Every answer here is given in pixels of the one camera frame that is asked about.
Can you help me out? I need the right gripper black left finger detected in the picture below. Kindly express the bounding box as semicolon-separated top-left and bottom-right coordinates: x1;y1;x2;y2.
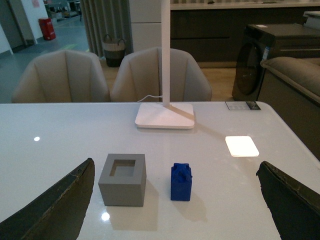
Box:
0;158;95;240

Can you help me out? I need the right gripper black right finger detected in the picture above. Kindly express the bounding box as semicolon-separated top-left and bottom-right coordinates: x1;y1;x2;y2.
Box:
256;161;320;240

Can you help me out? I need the gray cube base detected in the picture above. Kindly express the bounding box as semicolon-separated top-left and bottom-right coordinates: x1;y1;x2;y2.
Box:
98;153;147;207

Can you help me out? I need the blue block part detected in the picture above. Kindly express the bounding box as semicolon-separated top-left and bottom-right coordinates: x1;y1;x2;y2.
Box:
170;163;193;202

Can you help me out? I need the gray sofa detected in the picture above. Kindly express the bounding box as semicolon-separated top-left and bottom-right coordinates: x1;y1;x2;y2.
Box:
258;57;320;158

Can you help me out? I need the left beige chair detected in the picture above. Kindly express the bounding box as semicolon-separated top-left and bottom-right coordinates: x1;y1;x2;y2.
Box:
11;49;111;103

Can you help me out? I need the beige chair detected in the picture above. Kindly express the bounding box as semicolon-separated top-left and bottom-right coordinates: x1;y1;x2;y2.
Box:
110;47;212;102
11;49;111;103

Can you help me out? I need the white desk lamp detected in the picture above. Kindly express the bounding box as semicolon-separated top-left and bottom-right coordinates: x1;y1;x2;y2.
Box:
135;0;195;130

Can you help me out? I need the right beige chair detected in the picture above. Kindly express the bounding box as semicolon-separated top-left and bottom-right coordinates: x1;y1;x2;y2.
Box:
110;47;212;102

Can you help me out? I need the dark washing machine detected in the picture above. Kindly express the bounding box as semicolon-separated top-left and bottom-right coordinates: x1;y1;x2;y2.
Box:
232;23;320;101

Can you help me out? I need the red cabinet box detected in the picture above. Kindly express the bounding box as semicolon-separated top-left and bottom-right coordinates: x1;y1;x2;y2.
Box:
38;17;56;41

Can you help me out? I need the dark kitchen counter cabinet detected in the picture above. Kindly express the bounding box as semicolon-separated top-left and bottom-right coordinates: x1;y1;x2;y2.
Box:
170;0;320;66

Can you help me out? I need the gray curtain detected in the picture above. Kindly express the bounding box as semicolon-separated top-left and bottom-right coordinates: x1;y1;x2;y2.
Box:
80;0;133;57

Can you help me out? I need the white pillar cabinet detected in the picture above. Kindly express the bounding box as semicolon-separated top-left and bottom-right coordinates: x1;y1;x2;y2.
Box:
129;0;162;52

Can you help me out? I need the white lamp cable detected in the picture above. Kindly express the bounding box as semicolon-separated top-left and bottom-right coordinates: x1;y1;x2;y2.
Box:
136;94;163;103

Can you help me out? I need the woven basket with handles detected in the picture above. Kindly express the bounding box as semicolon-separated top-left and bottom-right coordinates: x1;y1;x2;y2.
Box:
102;34;126;67

